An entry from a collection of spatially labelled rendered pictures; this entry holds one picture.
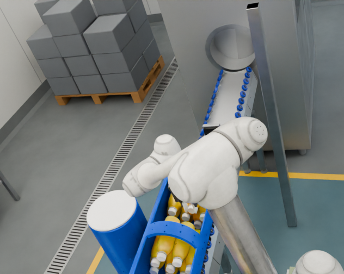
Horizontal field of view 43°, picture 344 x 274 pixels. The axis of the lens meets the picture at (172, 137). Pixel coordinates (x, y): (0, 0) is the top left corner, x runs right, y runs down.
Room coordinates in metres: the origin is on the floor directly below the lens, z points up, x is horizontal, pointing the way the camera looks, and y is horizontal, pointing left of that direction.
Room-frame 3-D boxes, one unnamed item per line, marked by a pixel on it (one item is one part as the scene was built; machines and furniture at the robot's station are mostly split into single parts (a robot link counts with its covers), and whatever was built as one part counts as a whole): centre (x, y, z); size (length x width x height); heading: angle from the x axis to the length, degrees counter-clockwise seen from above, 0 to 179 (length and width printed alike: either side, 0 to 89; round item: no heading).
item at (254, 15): (2.02, -0.60, 0.85); 0.06 x 0.06 x 1.70; 62
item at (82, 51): (5.01, 0.48, 0.59); 1.20 x 0.80 x 1.19; 58
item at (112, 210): (1.71, 0.43, 1.03); 0.28 x 0.28 x 0.01
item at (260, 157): (2.62, -0.62, 0.31); 0.06 x 0.06 x 0.63; 62
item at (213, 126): (2.03, -0.23, 1.00); 0.10 x 0.04 x 0.15; 62
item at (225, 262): (1.81, -0.04, 0.31); 0.06 x 0.06 x 0.63; 62
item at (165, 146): (1.41, 0.05, 1.49); 0.13 x 0.11 x 0.16; 120
